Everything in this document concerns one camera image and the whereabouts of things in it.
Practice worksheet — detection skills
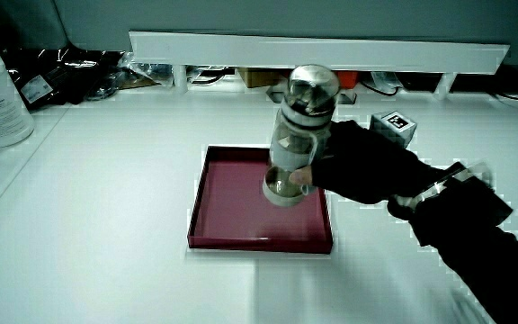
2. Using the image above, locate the person's right forearm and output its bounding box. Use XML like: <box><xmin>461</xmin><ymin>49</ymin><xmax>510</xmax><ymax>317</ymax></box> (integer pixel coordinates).
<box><xmin>386</xmin><ymin>161</ymin><xmax>518</xmax><ymax>324</ymax></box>

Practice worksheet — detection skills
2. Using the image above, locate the person's right hand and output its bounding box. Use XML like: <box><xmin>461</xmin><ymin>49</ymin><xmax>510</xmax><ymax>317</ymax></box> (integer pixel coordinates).
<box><xmin>288</xmin><ymin>110</ymin><xmax>444</xmax><ymax>206</ymax></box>

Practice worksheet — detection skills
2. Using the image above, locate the red square tray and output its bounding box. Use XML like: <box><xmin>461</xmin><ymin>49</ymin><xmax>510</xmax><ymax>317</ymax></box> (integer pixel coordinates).
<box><xmin>186</xmin><ymin>144</ymin><xmax>335</xmax><ymax>256</ymax></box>

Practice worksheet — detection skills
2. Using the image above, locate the orange small object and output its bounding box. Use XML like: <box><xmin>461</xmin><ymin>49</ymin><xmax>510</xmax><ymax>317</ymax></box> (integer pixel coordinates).
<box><xmin>335</xmin><ymin>70</ymin><xmax>361</xmax><ymax>90</ymax></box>

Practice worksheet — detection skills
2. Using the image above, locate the clear glass bottle white sleeve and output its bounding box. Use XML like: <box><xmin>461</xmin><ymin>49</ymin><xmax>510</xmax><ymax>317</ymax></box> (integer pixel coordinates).
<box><xmin>262</xmin><ymin>63</ymin><xmax>342</xmax><ymax>209</ymax></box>

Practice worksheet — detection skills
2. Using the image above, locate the white desk shelf riser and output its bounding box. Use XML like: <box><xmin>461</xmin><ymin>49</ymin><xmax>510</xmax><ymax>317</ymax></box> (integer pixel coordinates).
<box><xmin>128</xmin><ymin>30</ymin><xmax>511</xmax><ymax>102</ymax></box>

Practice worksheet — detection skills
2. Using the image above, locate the black cable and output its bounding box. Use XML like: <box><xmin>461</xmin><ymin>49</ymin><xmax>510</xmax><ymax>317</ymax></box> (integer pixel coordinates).
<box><xmin>359</xmin><ymin>76</ymin><xmax>400</xmax><ymax>98</ymax></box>
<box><xmin>186</xmin><ymin>67</ymin><xmax>237</xmax><ymax>86</ymax></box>

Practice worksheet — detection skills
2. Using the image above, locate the clear plastic bag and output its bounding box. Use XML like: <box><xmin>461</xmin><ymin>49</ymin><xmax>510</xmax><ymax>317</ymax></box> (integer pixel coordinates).
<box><xmin>115</xmin><ymin>50</ymin><xmax>175</xmax><ymax>90</ymax></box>

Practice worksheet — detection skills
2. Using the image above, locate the black plastic bag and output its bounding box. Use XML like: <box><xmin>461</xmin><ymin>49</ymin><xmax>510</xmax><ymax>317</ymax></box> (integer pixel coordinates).
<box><xmin>2</xmin><ymin>44</ymin><xmax>125</xmax><ymax>112</ymax></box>

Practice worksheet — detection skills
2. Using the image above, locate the brown cardboard box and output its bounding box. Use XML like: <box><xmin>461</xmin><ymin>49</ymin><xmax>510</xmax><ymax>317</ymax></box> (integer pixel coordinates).
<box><xmin>236</xmin><ymin>67</ymin><xmax>288</xmax><ymax>89</ymax></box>

